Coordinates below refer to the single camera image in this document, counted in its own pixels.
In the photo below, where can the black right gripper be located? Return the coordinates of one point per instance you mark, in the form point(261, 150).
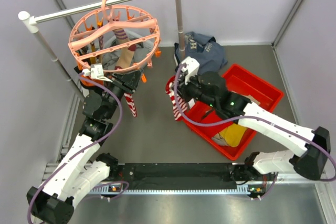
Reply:
point(182, 88)

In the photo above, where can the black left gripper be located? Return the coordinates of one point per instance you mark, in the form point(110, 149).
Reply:
point(128, 81)

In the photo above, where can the red white striped sock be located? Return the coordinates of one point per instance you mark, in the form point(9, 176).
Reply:
point(131, 104)
point(175, 99)

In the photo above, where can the pink round clip hanger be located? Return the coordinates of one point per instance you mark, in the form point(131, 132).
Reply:
point(115, 40)

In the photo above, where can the orange sock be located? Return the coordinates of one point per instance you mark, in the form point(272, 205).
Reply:
point(84, 83)

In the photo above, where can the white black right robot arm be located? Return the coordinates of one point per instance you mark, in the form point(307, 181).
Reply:
point(307, 150)

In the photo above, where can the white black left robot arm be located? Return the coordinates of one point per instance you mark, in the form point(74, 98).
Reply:
point(56, 199)

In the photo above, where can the beige maroon hanging sock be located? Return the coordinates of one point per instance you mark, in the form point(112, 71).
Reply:
point(127, 53)

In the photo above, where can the blue grey sweatshirt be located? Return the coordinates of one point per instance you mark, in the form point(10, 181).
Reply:
point(210, 55)

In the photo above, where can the red plastic bin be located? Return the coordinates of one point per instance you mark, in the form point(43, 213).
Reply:
point(242, 81)

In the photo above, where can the yellow sock in bin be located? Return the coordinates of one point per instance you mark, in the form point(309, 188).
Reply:
point(231, 136)

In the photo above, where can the silver clothes rack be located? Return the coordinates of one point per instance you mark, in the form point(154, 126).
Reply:
point(31, 23)

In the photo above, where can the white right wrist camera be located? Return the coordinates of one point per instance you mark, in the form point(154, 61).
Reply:
point(190, 67)

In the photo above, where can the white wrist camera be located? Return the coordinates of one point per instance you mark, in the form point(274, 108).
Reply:
point(96, 73)
point(190, 67)

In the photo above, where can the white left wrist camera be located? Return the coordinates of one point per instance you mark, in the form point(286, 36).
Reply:
point(96, 73)

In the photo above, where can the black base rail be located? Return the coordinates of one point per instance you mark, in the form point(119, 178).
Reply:
point(181, 176)

